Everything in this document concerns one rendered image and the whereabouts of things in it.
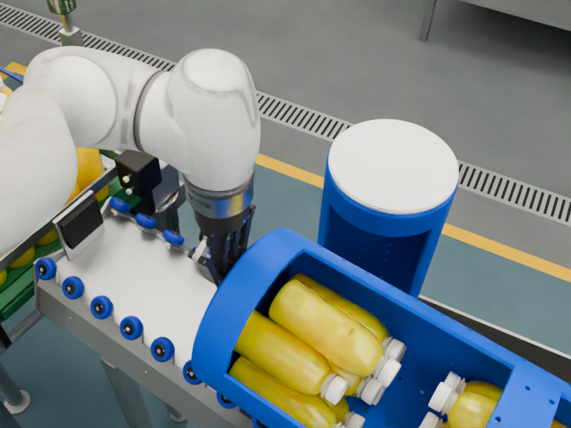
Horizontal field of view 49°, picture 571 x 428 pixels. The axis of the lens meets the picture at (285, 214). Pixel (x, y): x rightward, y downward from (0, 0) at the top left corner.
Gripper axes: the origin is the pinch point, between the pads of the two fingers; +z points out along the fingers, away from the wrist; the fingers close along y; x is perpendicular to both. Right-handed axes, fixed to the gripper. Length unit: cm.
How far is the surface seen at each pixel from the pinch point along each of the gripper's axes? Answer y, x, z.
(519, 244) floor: -141, 33, 116
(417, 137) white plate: -61, 5, 12
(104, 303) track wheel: 8.0, -23.2, 18.1
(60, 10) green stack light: -36, -75, -1
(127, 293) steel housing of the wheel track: 1.8, -24.2, 23.4
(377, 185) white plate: -42.9, 5.3, 12.3
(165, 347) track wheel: 8.2, -8.2, 18.4
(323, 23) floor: -223, -112, 116
